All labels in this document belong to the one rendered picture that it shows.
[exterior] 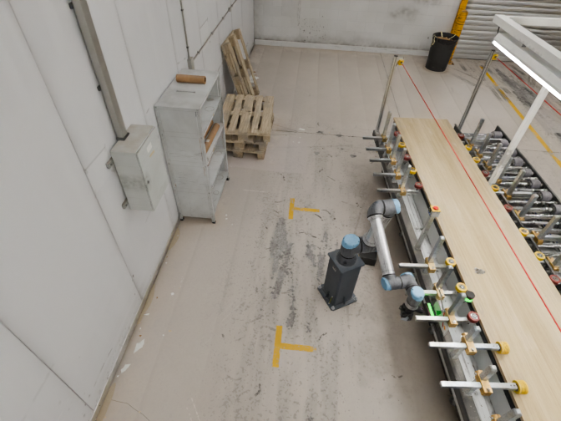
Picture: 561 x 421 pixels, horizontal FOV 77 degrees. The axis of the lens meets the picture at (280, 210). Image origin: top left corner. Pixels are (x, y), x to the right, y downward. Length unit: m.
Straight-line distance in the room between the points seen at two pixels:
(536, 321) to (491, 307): 0.31
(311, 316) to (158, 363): 1.49
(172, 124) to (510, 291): 3.29
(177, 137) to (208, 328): 1.92
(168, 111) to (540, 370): 3.58
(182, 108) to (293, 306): 2.23
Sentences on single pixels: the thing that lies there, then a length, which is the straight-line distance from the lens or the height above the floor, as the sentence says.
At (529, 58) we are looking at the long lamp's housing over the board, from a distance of 2.96.
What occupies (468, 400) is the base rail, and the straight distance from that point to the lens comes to 2.93.
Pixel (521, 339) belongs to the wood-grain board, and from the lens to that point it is 3.10.
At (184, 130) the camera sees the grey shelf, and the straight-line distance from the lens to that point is 3.71.
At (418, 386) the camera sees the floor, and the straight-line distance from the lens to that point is 3.63.
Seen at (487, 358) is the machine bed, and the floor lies 0.78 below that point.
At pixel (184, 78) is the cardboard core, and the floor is 1.60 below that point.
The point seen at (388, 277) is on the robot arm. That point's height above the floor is 1.19.
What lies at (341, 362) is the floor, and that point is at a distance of 3.52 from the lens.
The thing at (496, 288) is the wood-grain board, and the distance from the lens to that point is 3.28.
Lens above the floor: 3.19
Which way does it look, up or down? 44 degrees down
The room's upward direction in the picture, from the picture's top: 3 degrees clockwise
